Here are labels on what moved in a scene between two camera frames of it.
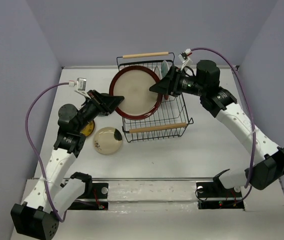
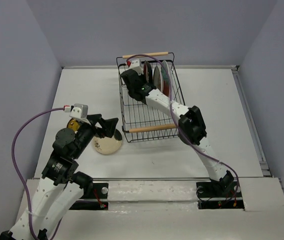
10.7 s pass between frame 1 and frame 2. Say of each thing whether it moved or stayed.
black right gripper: moved
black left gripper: moved
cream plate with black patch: stayed
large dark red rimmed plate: moved
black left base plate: stayed
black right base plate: stayed
